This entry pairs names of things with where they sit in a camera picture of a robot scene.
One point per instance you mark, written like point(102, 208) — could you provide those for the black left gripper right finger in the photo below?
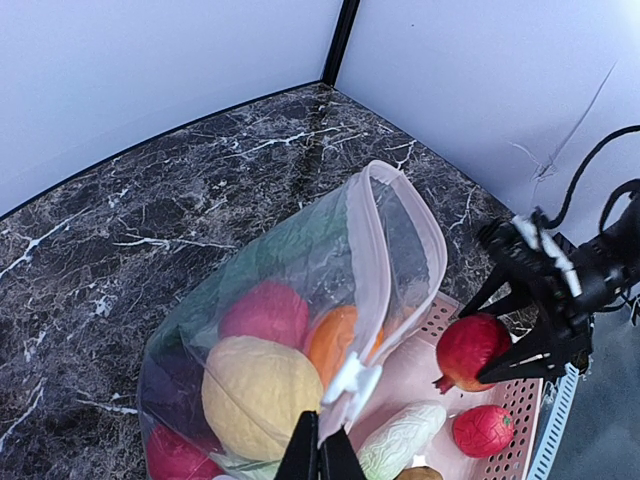
point(337, 459)

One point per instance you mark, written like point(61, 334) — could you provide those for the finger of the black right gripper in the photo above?
point(542, 353)
point(518, 298)

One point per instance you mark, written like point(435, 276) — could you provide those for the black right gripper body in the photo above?
point(556, 307)

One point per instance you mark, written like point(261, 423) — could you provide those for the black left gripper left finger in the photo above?
point(300, 460)

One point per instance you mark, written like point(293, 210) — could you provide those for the yellow fruit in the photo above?
point(253, 392)

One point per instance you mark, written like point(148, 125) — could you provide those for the orange fruit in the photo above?
point(325, 344)

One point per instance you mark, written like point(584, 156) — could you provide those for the red ball fruit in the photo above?
point(169, 456)

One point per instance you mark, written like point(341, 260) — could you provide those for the clear zip top bag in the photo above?
point(372, 243)

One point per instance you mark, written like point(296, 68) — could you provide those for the dark red fruit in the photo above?
point(170, 392)

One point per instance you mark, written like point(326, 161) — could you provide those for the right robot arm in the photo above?
point(610, 260)

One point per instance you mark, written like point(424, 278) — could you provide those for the white radish vegetable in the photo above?
point(389, 449)

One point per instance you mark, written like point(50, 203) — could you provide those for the brown potato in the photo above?
point(419, 473)

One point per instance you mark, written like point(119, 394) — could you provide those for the red apple front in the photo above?
point(483, 431)

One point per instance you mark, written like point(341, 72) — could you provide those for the pink plastic basket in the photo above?
point(408, 375)

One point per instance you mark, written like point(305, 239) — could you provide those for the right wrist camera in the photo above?
point(540, 241)

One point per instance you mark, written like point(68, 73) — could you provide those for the white cable duct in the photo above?
point(556, 405)

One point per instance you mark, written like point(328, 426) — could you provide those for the black right frame post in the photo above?
point(339, 42)

